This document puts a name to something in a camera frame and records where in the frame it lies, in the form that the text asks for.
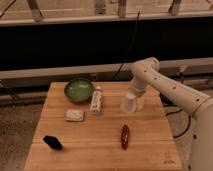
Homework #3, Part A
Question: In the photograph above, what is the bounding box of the white tube bottle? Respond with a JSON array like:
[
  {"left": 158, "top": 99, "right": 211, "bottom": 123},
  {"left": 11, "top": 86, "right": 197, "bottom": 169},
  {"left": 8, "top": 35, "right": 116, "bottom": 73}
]
[{"left": 90, "top": 86, "right": 102, "bottom": 115}]

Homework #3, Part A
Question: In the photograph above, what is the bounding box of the green bowl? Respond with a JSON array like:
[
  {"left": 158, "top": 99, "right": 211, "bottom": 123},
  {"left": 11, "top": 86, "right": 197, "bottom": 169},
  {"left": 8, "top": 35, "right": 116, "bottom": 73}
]
[{"left": 64, "top": 78, "right": 94, "bottom": 103}]

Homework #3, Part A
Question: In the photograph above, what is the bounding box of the wooden board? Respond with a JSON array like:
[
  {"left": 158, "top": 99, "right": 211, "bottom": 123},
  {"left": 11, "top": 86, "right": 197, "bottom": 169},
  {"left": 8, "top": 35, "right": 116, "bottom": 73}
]
[{"left": 24, "top": 82, "right": 182, "bottom": 171}]

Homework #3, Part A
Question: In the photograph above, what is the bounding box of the white rectangular block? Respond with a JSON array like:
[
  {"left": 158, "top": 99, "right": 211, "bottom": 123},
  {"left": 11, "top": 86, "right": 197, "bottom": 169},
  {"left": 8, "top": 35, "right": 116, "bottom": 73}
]
[{"left": 65, "top": 109, "right": 84, "bottom": 122}]

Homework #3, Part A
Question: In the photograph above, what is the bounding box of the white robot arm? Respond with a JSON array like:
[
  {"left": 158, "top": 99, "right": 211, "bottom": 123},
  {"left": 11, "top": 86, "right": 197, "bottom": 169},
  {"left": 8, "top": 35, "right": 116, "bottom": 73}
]
[{"left": 130, "top": 57, "right": 213, "bottom": 171}]

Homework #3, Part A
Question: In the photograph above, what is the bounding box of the black hanging cable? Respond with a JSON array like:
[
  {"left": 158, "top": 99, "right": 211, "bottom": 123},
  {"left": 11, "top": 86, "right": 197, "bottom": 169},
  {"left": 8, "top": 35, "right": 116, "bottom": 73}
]
[{"left": 112, "top": 9, "right": 142, "bottom": 81}]

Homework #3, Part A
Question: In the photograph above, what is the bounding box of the dark red oblong object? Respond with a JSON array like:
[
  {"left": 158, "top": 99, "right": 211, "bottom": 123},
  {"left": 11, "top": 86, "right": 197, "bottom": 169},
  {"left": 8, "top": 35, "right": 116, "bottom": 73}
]
[{"left": 121, "top": 125, "right": 129, "bottom": 150}]

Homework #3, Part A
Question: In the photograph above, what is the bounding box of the black eraser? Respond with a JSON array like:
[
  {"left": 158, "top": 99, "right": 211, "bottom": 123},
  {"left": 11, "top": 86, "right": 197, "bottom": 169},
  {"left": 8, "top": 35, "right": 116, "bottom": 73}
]
[{"left": 43, "top": 136, "right": 63, "bottom": 150}]

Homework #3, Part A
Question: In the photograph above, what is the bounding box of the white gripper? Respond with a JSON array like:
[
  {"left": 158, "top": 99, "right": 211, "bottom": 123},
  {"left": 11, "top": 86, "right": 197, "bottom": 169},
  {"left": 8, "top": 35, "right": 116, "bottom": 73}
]
[{"left": 128, "top": 89, "right": 145, "bottom": 111}]

